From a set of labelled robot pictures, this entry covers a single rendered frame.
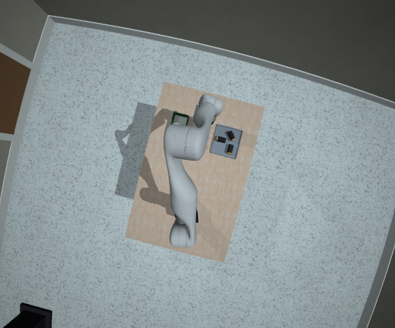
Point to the black battery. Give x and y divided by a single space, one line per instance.
231 135
221 139
230 148

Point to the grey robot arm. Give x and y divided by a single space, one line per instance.
189 143

